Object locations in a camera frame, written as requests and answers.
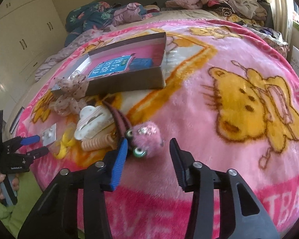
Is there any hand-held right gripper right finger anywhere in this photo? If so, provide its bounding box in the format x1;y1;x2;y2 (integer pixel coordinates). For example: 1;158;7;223
169;138;281;239

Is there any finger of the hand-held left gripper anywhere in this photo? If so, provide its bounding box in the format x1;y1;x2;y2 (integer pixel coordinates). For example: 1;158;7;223
4;135;41;155
17;146;49;165

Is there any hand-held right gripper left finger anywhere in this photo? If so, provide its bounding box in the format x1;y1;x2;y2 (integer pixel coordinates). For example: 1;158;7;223
17;139;129;239

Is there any pink fuzzy hair clip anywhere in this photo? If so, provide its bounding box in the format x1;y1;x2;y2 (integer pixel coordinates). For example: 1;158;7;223
125;122;165;158

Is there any dark red headband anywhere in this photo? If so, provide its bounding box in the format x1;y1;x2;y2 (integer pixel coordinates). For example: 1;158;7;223
102;101;135;140

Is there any white cloud hair claw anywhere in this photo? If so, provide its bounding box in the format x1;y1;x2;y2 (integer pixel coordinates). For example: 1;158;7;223
73;105;115;140

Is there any shallow cardboard box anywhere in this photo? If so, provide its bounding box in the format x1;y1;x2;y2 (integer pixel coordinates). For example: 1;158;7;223
51;32;167;97

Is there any person's left forearm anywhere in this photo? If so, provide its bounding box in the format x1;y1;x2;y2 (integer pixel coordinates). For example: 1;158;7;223
0;173;44;232

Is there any small white earring card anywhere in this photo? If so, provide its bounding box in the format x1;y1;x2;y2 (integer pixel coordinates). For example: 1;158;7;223
41;123;57;145

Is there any dark flat panel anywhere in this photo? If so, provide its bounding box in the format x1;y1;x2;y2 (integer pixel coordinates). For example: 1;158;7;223
9;107;25;133

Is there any lace dotted scrunchie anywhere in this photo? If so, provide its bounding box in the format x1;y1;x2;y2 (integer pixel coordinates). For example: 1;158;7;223
51;74;90;116

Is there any lilac quilt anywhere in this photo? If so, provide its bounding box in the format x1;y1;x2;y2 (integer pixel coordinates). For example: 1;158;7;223
35;27;107;80

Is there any blue printed card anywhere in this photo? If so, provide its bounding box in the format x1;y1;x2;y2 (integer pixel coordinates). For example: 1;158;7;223
86;54;136;80

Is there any small blue box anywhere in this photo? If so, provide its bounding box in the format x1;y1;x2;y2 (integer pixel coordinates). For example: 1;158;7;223
128;58;152;71

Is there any pink bear printed blanket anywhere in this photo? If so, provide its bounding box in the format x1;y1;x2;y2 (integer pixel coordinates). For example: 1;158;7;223
17;19;299;239

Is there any cream wardrobe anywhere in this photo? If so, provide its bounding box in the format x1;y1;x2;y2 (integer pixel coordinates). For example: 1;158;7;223
0;0;68;120

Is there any dark floral quilt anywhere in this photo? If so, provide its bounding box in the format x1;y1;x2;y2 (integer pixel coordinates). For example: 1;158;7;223
64;1;146;48

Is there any beige bed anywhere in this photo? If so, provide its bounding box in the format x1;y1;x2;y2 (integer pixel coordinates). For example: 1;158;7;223
5;7;215;130

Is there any lilac padded jacket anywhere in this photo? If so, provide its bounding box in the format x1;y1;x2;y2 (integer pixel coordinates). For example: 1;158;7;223
112;3;147;26

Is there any pink fuzzy garment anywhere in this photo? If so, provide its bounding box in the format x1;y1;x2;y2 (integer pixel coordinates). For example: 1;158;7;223
164;0;202;10

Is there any pile of clothes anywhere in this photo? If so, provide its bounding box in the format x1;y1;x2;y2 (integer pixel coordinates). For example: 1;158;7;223
197;0;289;53

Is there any cream curtain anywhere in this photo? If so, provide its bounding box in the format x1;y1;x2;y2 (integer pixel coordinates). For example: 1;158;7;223
263;0;296;28

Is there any yellow hair tie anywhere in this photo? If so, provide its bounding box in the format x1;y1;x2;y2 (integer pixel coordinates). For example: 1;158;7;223
52;127;78;158

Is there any beige spiral hair tie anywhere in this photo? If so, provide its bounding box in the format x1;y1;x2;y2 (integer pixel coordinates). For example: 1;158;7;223
80;129;115;152

